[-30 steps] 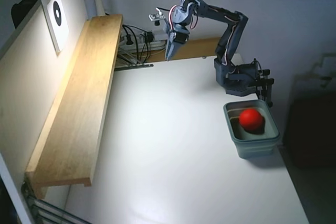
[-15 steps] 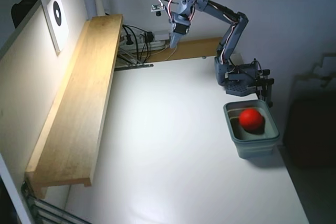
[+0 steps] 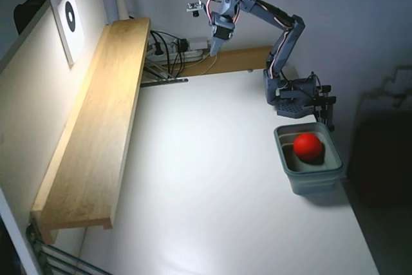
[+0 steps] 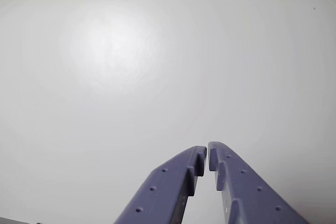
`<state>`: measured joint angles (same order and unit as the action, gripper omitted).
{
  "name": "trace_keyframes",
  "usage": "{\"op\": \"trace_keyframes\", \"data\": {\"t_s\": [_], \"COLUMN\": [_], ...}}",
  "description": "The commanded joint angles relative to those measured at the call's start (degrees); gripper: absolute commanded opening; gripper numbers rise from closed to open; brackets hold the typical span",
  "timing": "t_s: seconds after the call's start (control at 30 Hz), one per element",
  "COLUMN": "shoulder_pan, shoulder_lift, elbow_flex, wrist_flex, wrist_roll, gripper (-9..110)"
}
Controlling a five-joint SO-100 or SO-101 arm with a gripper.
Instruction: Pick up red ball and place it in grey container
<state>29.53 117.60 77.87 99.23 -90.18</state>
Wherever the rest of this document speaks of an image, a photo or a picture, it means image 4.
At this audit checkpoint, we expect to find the blue-grey gripper finger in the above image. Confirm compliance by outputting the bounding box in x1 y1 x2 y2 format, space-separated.
207 141 310 224
113 145 207 224

